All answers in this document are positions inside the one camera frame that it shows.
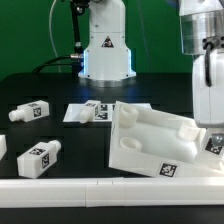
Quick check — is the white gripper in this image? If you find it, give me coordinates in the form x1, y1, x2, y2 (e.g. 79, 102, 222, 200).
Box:
192, 50, 224, 128

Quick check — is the white square table top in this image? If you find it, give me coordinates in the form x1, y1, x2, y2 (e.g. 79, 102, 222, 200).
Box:
109, 102, 224, 178

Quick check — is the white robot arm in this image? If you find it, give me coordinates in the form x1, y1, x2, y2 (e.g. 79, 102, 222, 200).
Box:
70, 0, 224, 128

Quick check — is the white front obstacle bar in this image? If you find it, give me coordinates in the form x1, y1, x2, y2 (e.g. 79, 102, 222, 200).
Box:
0, 177, 224, 208

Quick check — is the white obstacle bar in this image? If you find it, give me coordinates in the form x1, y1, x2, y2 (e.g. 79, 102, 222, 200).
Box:
0, 177, 224, 208
0, 135, 7, 160

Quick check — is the white marker sheet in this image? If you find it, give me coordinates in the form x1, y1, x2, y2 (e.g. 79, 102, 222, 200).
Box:
62, 103, 153, 123

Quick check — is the white left obstacle bar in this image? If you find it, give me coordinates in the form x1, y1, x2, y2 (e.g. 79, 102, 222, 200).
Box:
0, 135, 7, 160

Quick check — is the black cable bundle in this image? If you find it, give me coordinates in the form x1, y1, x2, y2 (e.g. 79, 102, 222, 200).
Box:
31, 0, 84, 75

